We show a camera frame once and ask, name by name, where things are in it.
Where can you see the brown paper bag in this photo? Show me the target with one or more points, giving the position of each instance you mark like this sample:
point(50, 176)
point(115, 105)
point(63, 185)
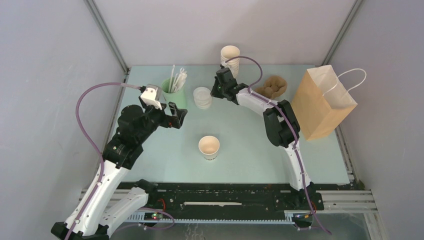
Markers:
point(321, 101)

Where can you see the single white paper cup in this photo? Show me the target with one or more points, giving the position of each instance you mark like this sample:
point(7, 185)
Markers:
point(209, 147)

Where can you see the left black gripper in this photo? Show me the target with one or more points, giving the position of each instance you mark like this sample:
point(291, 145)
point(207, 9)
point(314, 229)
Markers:
point(177, 118)

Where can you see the green straw holder cup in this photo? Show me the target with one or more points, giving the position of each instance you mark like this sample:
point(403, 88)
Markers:
point(179, 97)

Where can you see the brown pulp cup carrier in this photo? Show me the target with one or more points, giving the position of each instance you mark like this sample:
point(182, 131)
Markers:
point(273, 87)

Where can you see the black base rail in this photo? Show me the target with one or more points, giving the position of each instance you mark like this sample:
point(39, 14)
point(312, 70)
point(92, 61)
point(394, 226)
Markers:
point(242, 203)

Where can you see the wrapped white straws bundle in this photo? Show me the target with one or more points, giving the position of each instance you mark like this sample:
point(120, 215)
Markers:
point(177, 82)

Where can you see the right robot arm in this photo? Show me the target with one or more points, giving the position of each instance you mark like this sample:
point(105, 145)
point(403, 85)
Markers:
point(281, 125)

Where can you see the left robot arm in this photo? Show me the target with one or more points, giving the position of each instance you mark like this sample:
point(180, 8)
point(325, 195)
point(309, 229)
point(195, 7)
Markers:
point(91, 220)

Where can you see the stack of paper cups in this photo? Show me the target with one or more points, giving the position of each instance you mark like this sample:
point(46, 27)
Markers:
point(229, 52)

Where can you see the white plastic lids stack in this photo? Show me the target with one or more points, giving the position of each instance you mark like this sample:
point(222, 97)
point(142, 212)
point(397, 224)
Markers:
point(202, 97)

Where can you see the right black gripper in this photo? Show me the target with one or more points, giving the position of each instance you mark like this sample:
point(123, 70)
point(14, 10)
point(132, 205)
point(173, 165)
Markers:
point(215, 92)

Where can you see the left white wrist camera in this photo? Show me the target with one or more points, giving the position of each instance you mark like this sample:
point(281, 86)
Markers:
point(150, 96)

